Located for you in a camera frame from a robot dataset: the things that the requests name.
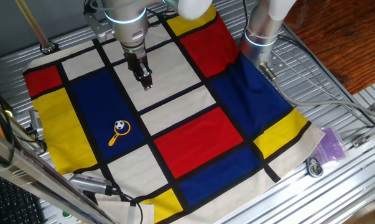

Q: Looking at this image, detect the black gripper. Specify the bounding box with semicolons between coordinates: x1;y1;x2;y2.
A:
123;46;154;92

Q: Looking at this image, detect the colour block tablecloth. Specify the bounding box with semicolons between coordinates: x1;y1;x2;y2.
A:
22;6;326;224

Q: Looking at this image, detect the metal tripod pole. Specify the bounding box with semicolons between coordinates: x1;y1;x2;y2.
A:
14;0;59;55

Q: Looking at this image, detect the green button box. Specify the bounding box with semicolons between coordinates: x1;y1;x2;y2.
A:
54;207;83;224

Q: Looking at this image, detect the black keyboard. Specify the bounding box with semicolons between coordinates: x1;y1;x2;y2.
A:
0;173;49;224

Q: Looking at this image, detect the silver padlock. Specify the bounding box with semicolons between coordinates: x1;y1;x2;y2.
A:
305;156;325;179

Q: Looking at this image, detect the purple plastic bag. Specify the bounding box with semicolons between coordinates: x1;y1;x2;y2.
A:
311;126;350;164

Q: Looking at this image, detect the yellow bubble ring wand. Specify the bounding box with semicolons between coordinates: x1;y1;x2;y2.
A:
108;119;132;147

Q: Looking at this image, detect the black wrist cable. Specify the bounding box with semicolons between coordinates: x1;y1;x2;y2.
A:
146;7;177;22

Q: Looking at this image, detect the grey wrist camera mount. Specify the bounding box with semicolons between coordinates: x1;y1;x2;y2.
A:
83;2;115;43

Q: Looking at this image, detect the silver camera with vents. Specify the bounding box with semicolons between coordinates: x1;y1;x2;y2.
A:
68;173;114;197

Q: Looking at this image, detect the small grey camera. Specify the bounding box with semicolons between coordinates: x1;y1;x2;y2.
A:
27;109;45;138

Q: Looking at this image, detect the black camera cable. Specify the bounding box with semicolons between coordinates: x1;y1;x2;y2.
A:
111;188;144;224

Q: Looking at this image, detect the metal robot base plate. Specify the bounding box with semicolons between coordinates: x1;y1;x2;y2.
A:
261;49;288;75

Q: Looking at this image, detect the aluminium frame bar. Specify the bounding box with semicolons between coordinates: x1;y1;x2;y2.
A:
0;125;117;224

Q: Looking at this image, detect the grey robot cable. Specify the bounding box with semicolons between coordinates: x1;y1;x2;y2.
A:
259;63;375;123

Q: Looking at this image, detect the metal corner bracket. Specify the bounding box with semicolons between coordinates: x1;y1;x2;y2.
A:
351;132;375;149

